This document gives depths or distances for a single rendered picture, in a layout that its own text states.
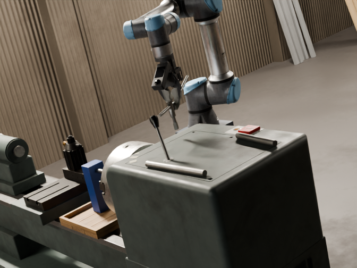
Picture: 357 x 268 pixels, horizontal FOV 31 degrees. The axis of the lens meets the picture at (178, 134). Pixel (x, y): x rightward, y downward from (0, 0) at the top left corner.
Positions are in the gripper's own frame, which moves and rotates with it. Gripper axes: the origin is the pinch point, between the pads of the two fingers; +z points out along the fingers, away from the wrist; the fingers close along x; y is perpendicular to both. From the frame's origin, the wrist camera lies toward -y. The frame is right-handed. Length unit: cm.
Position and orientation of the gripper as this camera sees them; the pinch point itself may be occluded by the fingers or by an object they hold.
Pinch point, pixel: (174, 107)
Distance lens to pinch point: 248.4
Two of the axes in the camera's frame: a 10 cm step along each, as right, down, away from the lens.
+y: 3.4, -3.7, 8.6
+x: -9.1, 1.0, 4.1
